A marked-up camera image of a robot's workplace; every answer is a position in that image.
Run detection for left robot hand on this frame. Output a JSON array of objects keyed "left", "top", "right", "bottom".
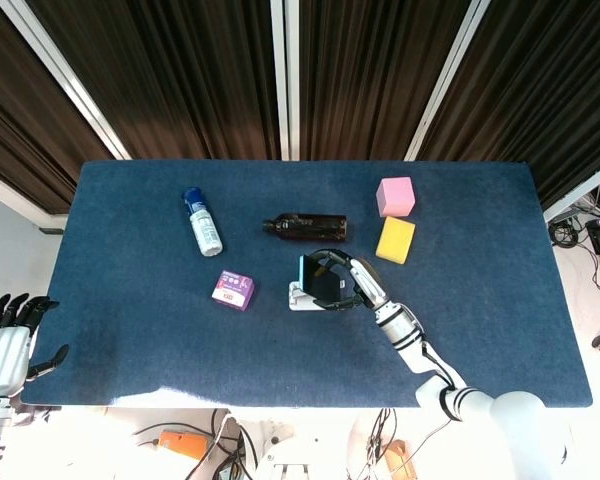
[{"left": 0, "top": 293, "right": 71, "bottom": 399}]

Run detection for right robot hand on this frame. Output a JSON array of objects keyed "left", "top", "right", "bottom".
[{"left": 307, "top": 248, "right": 394, "bottom": 312}]

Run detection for black smartphone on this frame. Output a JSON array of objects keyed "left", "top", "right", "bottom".
[{"left": 297, "top": 253, "right": 343, "bottom": 303}]

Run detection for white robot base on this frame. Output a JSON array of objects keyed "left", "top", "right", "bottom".
[{"left": 252, "top": 432, "right": 351, "bottom": 480}]

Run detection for white phone stand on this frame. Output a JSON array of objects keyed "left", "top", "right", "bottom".
[{"left": 287, "top": 280, "right": 326, "bottom": 312}]

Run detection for yellow sponge block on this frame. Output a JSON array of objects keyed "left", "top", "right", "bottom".
[{"left": 375, "top": 216, "right": 417, "bottom": 265}]

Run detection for dark brown bottle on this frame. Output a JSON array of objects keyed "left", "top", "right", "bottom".
[{"left": 261, "top": 213, "right": 349, "bottom": 244}]

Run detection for pink cube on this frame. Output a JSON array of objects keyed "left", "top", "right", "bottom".
[{"left": 375, "top": 176, "right": 416, "bottom": 218}]

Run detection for purple small box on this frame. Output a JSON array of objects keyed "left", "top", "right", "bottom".
[{"left": 211, "top": 269, "right": 257, "bottom": 312}]

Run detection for white bottle blue cap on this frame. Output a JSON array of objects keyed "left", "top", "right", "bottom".
[{"left": 180, "top": 186, "right": 224, "bottom": 259}]

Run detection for blue table mat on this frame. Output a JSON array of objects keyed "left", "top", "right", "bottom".
[{"left": 20, "top": 159, "right": 594, "bottom": 409}]

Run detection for wooden block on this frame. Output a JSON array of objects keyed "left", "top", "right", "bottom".
[{"left": 383, "top": 439, "right": 417, "bottom": 480}]

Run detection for orange device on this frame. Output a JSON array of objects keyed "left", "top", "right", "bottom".
[{"left": 158, "top": 430, "right": 209, "bottom": 461}]

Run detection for black cable bundle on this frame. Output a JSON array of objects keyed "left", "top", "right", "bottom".
[{"left": 548, "top": 197, "right": 600, "bottom": 311}]

